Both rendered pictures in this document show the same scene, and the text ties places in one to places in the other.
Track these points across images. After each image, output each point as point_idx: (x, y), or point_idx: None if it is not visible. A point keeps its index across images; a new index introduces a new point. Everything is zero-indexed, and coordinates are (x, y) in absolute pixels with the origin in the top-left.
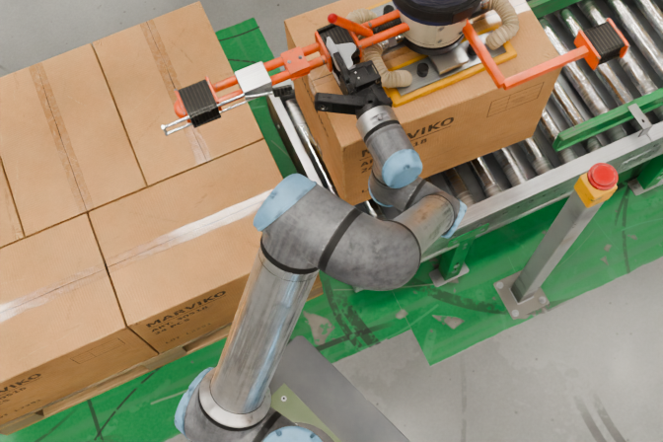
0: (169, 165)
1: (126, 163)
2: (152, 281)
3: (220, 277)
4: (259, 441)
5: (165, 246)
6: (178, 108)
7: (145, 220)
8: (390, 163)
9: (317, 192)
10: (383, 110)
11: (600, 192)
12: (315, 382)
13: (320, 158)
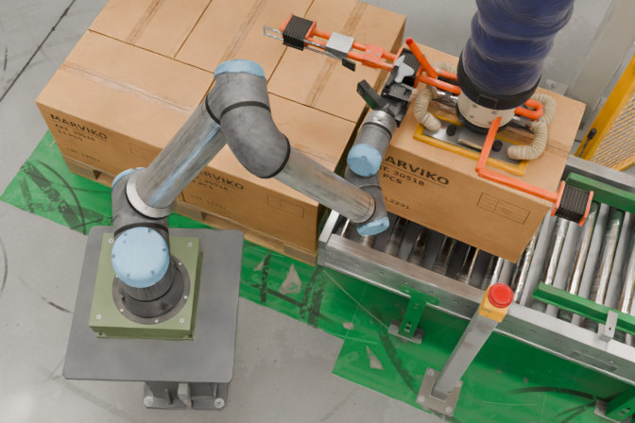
0: (287, 90)
1: (266, 68)
2: None
3: (246, 174)
4: (138, 227)
5: None
6: (283, 25)
7: None
8: (357, 147)
9: (255, 78)
10: (386, 118)
11: (490, 306)
12: (221, 262)
13: None
